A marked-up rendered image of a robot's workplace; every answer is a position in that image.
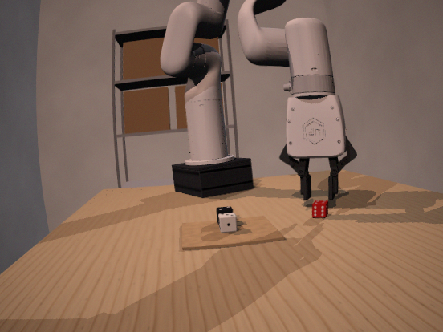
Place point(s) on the white die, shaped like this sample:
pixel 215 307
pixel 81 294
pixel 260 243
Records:
pixel 227 222

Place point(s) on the red die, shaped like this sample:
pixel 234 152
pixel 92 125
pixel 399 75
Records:
pixel 320 209

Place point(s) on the brown square mat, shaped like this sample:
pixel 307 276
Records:
pixel 207 235

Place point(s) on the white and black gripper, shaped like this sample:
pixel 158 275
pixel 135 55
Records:
pixel 314 130

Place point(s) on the black die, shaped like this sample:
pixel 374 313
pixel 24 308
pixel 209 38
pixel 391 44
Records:
pixel 223 210

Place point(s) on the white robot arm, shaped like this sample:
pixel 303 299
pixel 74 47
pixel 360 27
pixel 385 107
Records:
pixel 305 45

